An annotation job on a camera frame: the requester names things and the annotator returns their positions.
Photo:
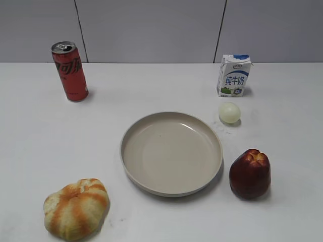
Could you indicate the orange striped bread bun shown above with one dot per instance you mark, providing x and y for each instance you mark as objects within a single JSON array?
[{"x": 76, "y": 210}]

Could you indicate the beige round plate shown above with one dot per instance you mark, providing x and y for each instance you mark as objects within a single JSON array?
[{"x": 171, "y": 154}]

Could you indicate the white egg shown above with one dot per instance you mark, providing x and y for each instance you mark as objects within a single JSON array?
[{"x": 229, "y": 112}]

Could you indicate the white blue milk carton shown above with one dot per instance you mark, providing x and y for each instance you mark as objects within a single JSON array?
[{"x": 234, "y": 73}]

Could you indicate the dark red apple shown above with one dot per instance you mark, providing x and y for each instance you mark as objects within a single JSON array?
[{"x": 250, "y": 175}]

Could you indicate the red cola can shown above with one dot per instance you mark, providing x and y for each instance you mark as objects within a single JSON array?
[{"x": 67, "y": 60}]

